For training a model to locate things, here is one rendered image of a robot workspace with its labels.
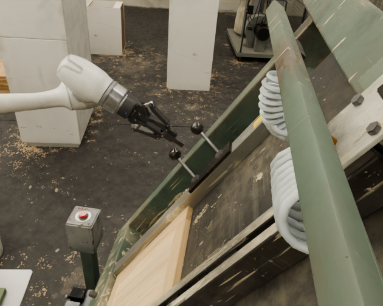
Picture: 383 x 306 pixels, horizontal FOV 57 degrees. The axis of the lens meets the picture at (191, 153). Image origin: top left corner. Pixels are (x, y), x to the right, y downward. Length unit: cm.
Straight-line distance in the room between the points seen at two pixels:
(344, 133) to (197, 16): 416
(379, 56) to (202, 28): 411
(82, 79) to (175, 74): 375
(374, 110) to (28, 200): 297
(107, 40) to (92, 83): 489
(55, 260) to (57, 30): 179
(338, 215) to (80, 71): 100
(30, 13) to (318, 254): 316
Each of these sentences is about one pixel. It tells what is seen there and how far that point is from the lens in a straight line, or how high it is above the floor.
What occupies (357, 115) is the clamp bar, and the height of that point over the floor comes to 187.
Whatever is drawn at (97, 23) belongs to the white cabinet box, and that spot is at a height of 48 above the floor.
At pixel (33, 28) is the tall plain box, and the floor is 117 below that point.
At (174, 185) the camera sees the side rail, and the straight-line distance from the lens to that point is 140.
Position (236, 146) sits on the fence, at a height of 154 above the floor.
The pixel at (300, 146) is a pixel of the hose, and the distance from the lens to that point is 22.
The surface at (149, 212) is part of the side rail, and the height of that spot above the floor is 101.
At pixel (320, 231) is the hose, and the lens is 17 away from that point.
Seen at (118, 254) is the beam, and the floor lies 90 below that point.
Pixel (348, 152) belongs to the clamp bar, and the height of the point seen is 185.
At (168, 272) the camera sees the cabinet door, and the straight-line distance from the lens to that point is 100.
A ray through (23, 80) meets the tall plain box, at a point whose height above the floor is 71.
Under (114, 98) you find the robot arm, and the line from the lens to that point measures 111.
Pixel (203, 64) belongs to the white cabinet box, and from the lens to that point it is 478.
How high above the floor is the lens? 208
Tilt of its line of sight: 35 degrees down
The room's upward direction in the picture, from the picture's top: 5 degrees clockwise
